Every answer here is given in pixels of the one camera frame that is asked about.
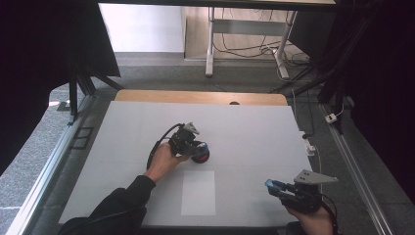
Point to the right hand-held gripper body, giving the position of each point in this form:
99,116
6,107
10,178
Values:
305,196

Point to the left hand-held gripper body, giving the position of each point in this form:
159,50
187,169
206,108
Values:
182,140

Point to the round red ink pad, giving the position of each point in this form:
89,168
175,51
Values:
201,159

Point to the blue stamp cap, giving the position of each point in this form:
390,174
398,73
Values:
271,184

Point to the person's right hand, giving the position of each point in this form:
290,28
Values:
311,223

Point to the person's left hand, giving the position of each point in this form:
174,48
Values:
163,161

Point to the white paper sheet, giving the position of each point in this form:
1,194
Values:
198,193

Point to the white table cover sheet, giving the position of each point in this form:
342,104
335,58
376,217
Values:
248,137

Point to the small white adapter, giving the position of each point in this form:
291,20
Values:
331,118

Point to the black floor frames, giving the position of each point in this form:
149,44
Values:
81,137

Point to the black metal stand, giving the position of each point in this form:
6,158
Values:
329,88
73,94

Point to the black curtain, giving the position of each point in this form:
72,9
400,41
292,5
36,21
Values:
39,65
378,81

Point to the aluminium rail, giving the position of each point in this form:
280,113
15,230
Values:
49,166
355,173

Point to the white desk frame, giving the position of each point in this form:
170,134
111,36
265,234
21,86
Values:
210,42

